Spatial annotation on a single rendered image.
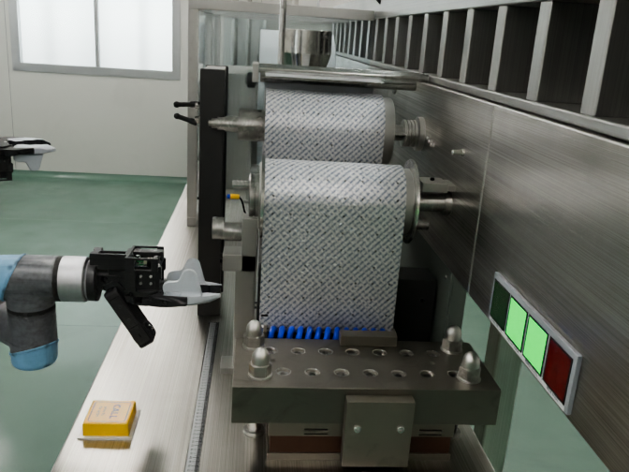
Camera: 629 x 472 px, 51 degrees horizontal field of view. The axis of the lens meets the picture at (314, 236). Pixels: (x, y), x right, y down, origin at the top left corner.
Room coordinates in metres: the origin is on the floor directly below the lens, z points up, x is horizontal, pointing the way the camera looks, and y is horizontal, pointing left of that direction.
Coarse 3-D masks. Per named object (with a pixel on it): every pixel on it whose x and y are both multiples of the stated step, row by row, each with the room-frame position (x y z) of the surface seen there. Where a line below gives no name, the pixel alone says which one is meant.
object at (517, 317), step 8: (512, 304) 0.79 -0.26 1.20; (512, 312) 0.78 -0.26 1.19; (520, 312) 0.76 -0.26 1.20; (512, 320) 0.78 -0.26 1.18; (520, 320) 0.75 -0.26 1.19; (512, 328) 0.77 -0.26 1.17; (520, 328) 0.75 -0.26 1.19; (512, 336) 0.77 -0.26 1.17; (520, 336) 0.75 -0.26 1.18; (520, 344) 0.74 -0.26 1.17
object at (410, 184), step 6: (408, 174) 1.09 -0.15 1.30; (408, 180) 1.08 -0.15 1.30; (408, 186) 1.07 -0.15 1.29; (414, 186) 1.07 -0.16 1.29; (408, 192) 1.07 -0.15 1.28; (414, 192) 1.07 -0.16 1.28; (408, 198) 1.06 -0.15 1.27; (414, 198) 1.06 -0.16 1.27; (258, 204) 1.05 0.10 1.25; (408, 204) 1.06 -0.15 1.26; (414, 204) 1.06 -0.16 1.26; (258, 210) 1.04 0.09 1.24; (408, 210) 1.06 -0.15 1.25; (258, 216) 1.04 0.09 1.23; (408, 216) 1.06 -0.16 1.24; (258, 222) 1.05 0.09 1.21; (408, 222) 1.07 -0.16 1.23; (258, 228) 1.07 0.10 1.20; (408, 228) 1.07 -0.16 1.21
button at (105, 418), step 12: (96, 408) 0.92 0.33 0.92; (108, 408) 0.92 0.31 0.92; (120, 408) 0.92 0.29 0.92; (132, 408) 0.92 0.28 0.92; (84, 420) 0.88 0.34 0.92; (96, 420) 0.88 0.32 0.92; (108, 420) 0.88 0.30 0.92; (120, 420) 0.89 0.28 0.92; (132, 420) 0.91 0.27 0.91; (84, 432) 0.87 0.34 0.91; (96, 432) 0.87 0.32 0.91; (108, 432) 0.88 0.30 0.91; (120, 432) 0.88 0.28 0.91
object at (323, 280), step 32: (288, 256) 1.04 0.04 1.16; (320, 256) 1.04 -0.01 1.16; (352, 256) 1.05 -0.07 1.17; (384, 256) 1.05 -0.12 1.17; (288, 288) 1.04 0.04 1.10; (320, 288) 1.04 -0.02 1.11; (352, 288) 1.05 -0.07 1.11; (384, 288) 1.05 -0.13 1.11; (288, 320) 1.04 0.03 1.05; (320, 320) 1.04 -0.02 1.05; (352, 320) 1.05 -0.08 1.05; (384, 320) 1.05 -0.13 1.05
